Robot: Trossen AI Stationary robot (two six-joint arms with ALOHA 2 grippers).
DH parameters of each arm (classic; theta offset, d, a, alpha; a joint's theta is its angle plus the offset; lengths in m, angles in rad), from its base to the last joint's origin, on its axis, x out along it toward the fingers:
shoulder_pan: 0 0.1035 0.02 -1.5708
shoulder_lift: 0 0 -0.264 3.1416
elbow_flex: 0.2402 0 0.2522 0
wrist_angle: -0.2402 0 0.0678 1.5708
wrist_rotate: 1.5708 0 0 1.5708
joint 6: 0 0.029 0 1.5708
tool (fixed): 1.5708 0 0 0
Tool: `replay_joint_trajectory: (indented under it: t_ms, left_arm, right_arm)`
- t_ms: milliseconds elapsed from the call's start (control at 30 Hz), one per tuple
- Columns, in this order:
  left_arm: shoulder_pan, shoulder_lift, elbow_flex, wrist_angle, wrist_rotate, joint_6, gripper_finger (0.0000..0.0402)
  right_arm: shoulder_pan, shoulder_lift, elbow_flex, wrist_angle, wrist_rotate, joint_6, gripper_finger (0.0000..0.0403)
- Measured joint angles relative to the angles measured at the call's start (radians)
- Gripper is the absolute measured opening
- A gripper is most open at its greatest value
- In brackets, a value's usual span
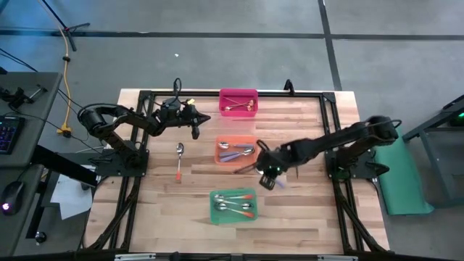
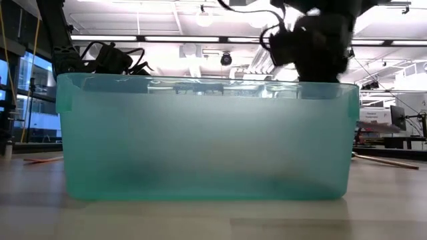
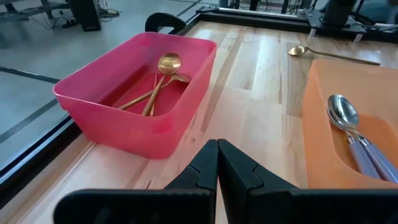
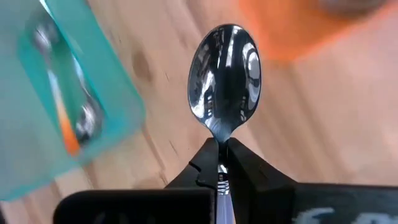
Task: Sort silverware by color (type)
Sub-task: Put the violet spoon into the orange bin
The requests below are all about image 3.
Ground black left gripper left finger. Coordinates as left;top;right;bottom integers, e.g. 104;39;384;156
52;139;220;224

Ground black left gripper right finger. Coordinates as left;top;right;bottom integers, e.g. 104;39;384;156
217;139;398;224

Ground gold spoon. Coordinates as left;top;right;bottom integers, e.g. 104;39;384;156
141;52;183;117
287;45;382;67
117;73;192;111
149;72;159;118

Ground purple-handled silver spoon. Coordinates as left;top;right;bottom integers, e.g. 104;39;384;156
329;96;398;185
325;94;382;180

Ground orange plastic bin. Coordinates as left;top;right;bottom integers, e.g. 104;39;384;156
300;58;398;190

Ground pink plastic bin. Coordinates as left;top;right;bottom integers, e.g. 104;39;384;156
52;31;218;161

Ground black computer tower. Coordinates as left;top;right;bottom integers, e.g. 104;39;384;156
68;0;102;32

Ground tangled floor cables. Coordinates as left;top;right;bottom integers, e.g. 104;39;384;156
98;4;121;19

